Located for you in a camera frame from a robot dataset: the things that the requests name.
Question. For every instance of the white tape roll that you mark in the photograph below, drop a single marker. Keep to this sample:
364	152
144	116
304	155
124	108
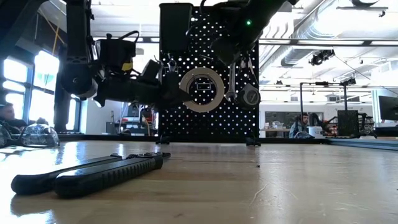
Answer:
217	93

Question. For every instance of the black perforated metal pegboard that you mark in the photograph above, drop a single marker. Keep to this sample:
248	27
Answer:
217	124

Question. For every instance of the black tape measure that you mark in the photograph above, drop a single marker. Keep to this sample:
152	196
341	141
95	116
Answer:
250	97

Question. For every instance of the clear safety glasses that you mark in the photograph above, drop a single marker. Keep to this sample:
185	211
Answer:
40	137

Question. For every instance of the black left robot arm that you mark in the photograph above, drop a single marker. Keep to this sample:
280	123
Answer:
81	77

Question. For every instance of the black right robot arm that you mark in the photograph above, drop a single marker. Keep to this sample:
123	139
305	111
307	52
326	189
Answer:
258	15

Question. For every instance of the single metal peg hook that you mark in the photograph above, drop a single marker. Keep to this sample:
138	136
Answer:
206	57

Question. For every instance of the black background monitor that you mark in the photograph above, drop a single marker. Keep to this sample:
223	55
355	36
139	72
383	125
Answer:
133	110

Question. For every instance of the cluttered background desk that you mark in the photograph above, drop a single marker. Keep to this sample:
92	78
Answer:
130	127

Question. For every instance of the tall black pegboard bin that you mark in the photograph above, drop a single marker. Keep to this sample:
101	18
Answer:
175	28

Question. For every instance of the person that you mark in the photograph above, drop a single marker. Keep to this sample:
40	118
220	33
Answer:
300	126
9	115

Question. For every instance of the black structural column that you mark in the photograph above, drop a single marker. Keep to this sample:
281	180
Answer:
60	115

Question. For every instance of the small distant black pegboard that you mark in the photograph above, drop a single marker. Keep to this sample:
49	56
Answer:
348	123

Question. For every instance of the black computer monitor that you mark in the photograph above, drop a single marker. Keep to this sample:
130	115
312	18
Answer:
388	107

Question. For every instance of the silver ventilation duct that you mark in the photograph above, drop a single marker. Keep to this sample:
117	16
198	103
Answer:
292	57

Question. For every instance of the black ceiling-mounted camera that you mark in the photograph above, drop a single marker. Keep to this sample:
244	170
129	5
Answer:
320	57

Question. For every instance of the black camera rig frame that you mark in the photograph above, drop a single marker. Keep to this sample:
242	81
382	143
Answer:
323	83

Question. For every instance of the black aluminium table frame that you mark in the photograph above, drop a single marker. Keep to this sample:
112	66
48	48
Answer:
295	140

